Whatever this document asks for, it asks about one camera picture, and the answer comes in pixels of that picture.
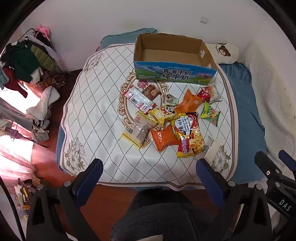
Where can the small orange snack packet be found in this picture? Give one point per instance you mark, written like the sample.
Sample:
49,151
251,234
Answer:
188,100

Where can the white diamond-pattern quilt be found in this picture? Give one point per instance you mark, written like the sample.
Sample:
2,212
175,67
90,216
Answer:
99,111

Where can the yellow instant noodle packet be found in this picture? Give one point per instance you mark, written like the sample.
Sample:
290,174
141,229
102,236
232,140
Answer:
189,134

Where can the printed cardboard box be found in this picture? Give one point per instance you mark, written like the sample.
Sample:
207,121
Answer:
171,58

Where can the teal pillow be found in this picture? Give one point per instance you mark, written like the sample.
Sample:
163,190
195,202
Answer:
129,37

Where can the black striped shoes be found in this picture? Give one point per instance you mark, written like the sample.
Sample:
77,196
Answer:
40,129

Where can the dark fuzzy clothing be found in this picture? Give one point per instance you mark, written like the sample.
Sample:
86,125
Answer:
161,215

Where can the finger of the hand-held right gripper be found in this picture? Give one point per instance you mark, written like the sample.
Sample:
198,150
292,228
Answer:
266,165
286,158

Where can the small brown snack packet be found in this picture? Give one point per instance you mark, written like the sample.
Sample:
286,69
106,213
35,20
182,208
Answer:
153,90

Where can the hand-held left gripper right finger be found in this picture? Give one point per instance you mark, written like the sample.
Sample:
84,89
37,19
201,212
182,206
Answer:
209,183

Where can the white cloth heap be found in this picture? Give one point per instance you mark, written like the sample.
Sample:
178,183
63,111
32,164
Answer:
44,102

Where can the large orange snack packet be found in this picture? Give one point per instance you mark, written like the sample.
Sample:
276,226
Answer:
164,139

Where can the yellow panda snack packet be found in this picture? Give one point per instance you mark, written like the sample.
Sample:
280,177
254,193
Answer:
163,113

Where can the pink plush toy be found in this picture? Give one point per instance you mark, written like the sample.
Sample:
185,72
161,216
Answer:
43,30

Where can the white wall switch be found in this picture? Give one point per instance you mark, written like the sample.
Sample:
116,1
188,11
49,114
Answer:
204,20

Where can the green snack packet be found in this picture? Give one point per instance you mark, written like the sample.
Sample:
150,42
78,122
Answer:
209,113

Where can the plain white snack packet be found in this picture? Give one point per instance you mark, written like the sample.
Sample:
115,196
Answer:
214,148

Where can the white bear-print pillow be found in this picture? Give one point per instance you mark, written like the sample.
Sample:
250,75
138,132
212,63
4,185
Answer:
224,52

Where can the red and white snack packet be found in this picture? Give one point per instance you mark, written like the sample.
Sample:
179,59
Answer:
211,92

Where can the white textured blanket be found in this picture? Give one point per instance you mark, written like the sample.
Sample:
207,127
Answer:
272,92

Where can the clear yellow-edged snack packet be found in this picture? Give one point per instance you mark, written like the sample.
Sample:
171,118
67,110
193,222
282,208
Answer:
138,129

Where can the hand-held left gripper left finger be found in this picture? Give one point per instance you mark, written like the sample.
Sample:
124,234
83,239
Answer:
90,183

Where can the yellow packaging clutter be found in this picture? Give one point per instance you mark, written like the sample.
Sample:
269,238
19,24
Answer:
23,194

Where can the red and white long packet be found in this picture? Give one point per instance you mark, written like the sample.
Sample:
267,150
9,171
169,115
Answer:
140,99

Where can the small white face-print packet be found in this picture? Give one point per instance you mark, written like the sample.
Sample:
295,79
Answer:
170,98

